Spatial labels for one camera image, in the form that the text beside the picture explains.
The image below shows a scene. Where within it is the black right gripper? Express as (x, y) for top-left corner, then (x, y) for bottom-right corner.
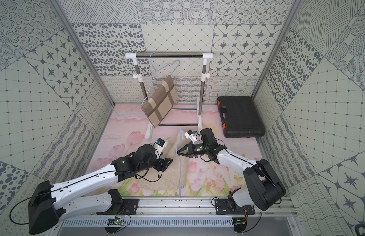
(177, 141), (209, 158)

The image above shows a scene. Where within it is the beige scarf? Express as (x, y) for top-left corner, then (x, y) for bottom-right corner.
(137, 131), (189, 191)

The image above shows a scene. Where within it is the brown plaid scarf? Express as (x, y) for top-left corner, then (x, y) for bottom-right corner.
(141, 75), (178, 127)

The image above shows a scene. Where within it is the blue wire hanger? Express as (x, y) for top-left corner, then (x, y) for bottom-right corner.
(141, 52), (180, 106)
(176, 126), (182, 198)

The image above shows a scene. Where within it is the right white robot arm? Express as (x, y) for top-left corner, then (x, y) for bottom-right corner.
(177, 128), (286, 211)

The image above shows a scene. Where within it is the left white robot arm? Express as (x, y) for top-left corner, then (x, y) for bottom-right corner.
(28, 144), (173, 235)

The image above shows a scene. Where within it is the pink floral table mat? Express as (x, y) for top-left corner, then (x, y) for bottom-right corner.
(88, 104), (262, 197)

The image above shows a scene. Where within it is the black plastic tool case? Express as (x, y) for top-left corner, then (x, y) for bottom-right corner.
(217, 96), (266, 138)

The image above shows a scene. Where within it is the white steel clothes rack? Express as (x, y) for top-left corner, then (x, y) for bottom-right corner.
(125, 53), (213, 139)

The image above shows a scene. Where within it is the green circuit board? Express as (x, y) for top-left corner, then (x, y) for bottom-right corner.
(107, 217), (125, 227)

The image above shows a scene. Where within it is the right controller board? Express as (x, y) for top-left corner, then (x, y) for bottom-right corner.
(232, 217), (247, 233)

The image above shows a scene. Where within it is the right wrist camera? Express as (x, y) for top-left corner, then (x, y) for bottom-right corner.
(184, 130), (198, 144)

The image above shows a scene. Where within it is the aluminium mounting rail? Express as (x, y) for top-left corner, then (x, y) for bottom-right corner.
(63, 197), (298, 228)

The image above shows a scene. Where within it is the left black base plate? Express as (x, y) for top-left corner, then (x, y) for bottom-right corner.
(97, 199), (139, 215)

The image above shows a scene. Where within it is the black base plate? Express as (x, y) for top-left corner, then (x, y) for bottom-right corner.
(97, 199), (139, 215)
(211, 198), (255, 215)

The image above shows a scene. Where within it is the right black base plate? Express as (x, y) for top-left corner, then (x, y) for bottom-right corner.
(211, 198), (255, 215)

